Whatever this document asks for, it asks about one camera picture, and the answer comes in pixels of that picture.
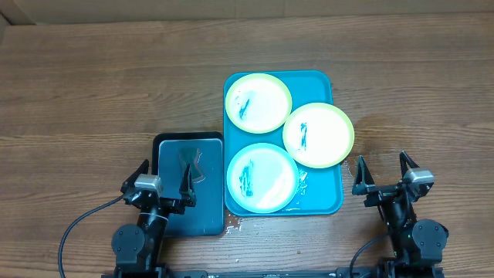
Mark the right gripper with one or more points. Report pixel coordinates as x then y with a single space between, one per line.
364 184

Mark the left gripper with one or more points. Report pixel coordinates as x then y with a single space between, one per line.
177 207

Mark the green scrubbing sponge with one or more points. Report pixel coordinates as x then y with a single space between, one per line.
189 157

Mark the yellow-green plate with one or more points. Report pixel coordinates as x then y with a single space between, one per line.
318 135
258 103

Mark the light blue plate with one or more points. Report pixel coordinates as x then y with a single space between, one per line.
262 178

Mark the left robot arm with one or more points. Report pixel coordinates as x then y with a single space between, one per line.
138 246

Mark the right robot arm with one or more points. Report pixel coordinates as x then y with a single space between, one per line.
417 244

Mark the black rectangular tray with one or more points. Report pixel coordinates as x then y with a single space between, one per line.
207 218

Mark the yellow-green plate top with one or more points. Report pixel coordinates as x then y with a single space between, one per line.
258 103

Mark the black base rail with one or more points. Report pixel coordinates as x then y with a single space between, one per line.
341 272

